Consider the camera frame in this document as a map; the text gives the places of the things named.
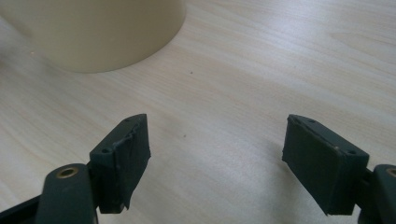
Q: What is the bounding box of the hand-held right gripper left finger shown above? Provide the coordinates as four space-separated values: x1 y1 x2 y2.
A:
89 113 152 215

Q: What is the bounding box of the cream round container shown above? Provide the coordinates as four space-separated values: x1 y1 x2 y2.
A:
0 0 188 75

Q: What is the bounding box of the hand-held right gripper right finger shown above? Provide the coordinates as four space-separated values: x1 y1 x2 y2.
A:
281 114 371 217

